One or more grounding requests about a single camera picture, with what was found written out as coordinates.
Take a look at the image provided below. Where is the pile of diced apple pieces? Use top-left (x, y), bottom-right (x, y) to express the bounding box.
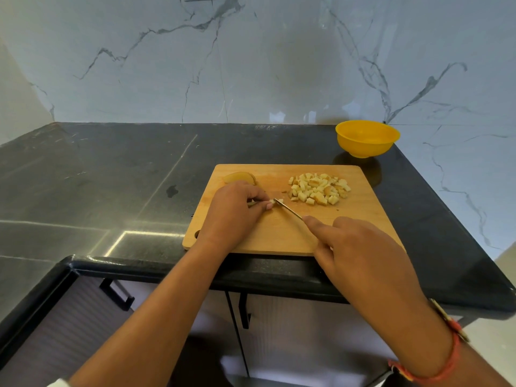
top-left (287, 172), bottom-right (352, 207)

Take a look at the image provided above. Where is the person's right hand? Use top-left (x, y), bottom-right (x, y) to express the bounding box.
top-left (302, 215), bottom-right (429, 315)

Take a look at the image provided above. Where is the person's left forearm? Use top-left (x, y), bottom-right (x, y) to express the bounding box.
top-left (69, 241), bottom-right (232, 387)

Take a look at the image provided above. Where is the apple slice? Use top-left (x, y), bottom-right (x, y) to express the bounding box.
top-left (223, 172), bottom-right (257, 186)

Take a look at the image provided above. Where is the kitchen knife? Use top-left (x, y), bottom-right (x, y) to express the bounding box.
top-left (274, 198), bottom-right (304, 221)

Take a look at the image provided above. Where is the person's left hand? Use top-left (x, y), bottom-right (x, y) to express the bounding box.
top-left (198, 181), bottom-right (275, 254)

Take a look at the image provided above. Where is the wooden cutting board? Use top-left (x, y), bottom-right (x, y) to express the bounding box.
top-left (182, 164), bottom-right (406, 257)

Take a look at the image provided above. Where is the person's right forearm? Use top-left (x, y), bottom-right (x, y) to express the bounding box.
top-left (361, 298), bottom-right (516, 387)

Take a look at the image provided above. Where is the grey cabinet door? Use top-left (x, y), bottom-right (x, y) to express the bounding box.
top-left (0, 274), bottom-right (248, 387)
top-left (227, 292), bottom-right (464, 387)

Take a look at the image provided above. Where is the black cabinet handle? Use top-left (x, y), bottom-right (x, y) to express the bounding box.
top-left (238, 292), bottom-right (252, 329)
top-left (99, 278), bottom-right (135, 311)

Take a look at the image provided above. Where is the yellow plastic bowl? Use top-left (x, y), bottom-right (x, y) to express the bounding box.
top-left (335, 120), bottom-right (401, 159)

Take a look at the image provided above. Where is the red thread wristband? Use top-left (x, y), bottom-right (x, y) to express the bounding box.
top-left (388, 299), bottom-right (470, 384)

